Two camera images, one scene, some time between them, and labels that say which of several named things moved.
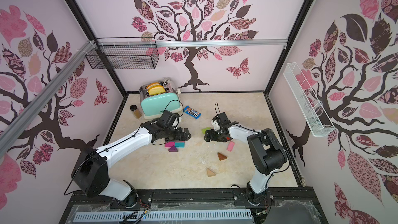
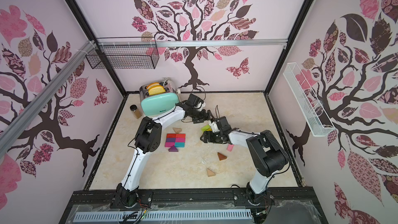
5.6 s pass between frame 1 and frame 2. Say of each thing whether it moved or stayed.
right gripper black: stayed
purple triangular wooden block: stayed
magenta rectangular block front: stayed
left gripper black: moved
